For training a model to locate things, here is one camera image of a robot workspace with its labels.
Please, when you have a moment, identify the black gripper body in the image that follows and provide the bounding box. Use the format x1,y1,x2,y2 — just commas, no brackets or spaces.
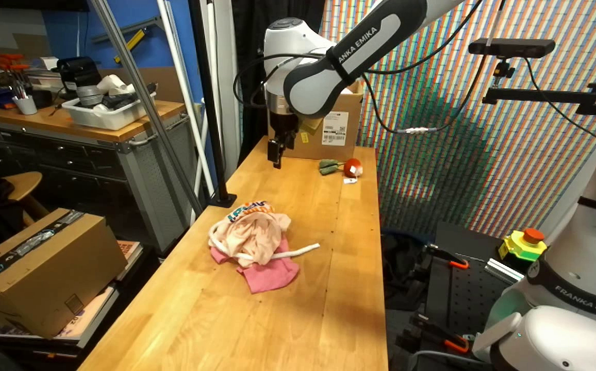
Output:
269,114,298,148

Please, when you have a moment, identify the red plush radish toy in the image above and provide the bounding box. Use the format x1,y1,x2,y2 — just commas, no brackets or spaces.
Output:
318,158,362,177

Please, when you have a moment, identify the light pink printed shirt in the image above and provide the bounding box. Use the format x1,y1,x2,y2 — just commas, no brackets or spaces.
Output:
209,199,290,268

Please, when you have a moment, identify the white braided rope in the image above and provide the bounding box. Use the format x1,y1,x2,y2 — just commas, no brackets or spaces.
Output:
234,241,322,264

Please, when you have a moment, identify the cardboard box on table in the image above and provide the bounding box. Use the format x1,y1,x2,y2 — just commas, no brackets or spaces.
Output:
284,80,364,161

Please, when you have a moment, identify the pink cloth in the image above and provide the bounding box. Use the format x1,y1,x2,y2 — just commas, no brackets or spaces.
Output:
236,258,298,294

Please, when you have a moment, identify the white plastic bin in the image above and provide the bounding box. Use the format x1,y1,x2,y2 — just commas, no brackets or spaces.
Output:
62,98,144,132

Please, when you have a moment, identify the grey metal workbench cabinet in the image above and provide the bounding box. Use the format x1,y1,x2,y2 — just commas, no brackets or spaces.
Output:
0,107,191,256

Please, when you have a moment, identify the black robot control box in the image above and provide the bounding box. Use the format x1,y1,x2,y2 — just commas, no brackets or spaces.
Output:
425,223,507,333

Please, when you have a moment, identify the round wooden stool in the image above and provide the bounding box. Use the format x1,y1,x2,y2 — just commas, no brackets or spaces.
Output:
5,172,47,225

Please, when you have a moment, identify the cardboard box on floor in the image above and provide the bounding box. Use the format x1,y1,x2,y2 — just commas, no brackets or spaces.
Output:
0,208,126,335

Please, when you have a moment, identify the emergency stop button box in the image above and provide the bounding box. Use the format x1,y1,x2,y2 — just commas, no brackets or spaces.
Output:
497,227,547,261

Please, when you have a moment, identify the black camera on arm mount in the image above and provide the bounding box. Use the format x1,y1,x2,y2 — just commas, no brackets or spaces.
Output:
468,39,555,57

